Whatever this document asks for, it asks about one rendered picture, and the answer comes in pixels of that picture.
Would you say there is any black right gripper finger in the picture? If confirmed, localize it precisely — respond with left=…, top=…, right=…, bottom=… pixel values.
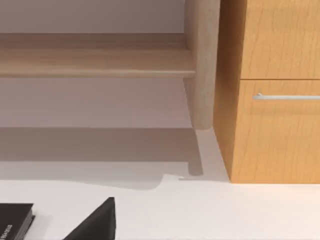
left=61, top=196, right=116, bottom=240

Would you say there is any long metal handle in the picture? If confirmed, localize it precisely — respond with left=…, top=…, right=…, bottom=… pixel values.
left=252, top=93, right=320, bottom=102

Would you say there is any orange wooden cupboard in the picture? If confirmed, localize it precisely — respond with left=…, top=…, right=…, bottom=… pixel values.
left=212, top=0, right=320, bottom=184

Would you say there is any wooden drawer front with handle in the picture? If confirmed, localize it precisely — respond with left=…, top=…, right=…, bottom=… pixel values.
left=230, top=79, right=320, bottom=184

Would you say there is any black book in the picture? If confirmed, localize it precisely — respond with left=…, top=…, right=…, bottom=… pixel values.
left=0, top=202, right=36, bottom=240

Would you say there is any pale wooden open shelf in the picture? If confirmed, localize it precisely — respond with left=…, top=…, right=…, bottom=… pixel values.
left=0, top=0, right=221, bottom=131

